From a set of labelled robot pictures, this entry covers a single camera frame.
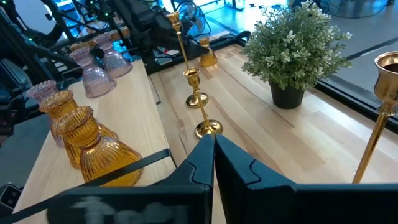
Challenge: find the pink ribbed glass candle holder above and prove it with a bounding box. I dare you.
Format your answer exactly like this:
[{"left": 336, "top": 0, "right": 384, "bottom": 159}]
[
  {"left": 93, "top": 32, "right": 134, "bottom": 78},
  {"left": 26, "top": 80, "right": 66, "bottom": 149},
  {"left": 68, "top": 46, "right": 118, "bottom": 100}
]

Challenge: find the short brass candlestick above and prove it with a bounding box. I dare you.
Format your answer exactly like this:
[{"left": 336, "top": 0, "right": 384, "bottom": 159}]
[{"left": 183, "top": 67, "right": 224, "bottom": 139}]

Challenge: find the black background rig frame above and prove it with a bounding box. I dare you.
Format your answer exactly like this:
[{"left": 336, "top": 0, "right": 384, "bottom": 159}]
[{"left": 0, "top": 0, "right": 131, "bottom": 91}]

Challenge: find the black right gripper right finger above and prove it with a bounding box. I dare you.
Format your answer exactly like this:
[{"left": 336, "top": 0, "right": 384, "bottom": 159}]
[{"left": 215, "top": 134, "right": 398, "bottom": 224}]

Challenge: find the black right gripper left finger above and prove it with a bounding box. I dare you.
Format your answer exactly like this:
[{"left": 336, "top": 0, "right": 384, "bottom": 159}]
[{"left": 46, "top": 133, "right": 216, "bottom": 224}]

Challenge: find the potted green plant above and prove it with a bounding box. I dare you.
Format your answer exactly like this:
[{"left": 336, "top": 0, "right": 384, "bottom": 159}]
[{"left": 241, "top": 0, "right": 353, "bottom": 110}]

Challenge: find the wooden tray with black frame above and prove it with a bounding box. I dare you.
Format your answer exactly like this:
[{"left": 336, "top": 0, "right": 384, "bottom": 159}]
[{"left": 0, "top": 58, "right": 178, "bottom": 224}]

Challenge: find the amber ribbed glass candle holder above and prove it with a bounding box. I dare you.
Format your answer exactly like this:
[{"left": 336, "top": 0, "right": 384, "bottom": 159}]
[
  {"left": 198, "top": 37, "right": 219, "bottom": 68},
  {"left": 51, "top": 105, "right": 144, "bottom": 187},
  {"left": 39, "top": 90, "right": 119, "bottom": 170}
]

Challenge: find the round black wire fan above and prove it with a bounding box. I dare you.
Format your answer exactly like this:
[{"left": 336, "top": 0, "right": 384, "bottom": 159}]
[{"left": 182, "top": 1, "right": 212, "bottom": 38}]

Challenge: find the tall brass candlestick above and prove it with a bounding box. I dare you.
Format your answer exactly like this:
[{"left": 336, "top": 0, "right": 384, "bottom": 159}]
[
  {"left": 352, "top": 51, "right": 398, "bottom": 184},
  {"left": 166, "top": 11, "right": 210, "bottom": 109}
]

